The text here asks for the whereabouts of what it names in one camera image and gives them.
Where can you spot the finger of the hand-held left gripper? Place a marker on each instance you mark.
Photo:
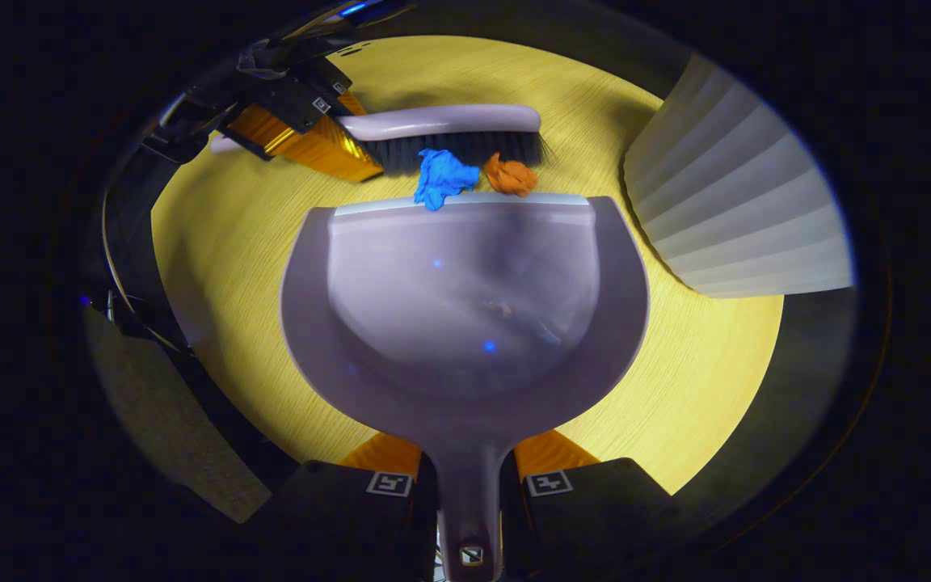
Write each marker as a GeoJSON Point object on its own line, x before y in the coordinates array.
{"type": "Point", "coordinates": [296, 105]}
{"type": "Point", "coordinates": [334, 77]}

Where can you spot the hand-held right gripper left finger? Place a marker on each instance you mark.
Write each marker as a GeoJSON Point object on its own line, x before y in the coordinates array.
{"type": "Point", "coordinates": [344, 525]}

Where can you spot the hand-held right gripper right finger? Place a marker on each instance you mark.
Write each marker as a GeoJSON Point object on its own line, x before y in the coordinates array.
{"type": "Point", "coordinates": [595, 525]}

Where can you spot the small lilac broom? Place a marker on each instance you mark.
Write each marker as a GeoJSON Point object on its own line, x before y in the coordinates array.
{"type": "Point", "coordinates": [449, 120]}

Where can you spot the blue paper trash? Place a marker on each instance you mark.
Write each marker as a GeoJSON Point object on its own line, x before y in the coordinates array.
{"type": "Point", "coordinates": [441, 178]}

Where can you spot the orange paper trash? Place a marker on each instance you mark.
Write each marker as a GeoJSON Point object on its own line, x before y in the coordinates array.
{"type": "Point", "coordinates": [511, 175]}

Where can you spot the lilac dustpan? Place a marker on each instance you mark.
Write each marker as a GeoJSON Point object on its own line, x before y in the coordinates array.
{"type": "Point", "coordinates": [465, 323]}

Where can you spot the white ribbed garbage bin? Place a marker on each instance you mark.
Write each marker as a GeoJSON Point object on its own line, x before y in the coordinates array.
{"type": "Point", "coordinates": [740, 202]}

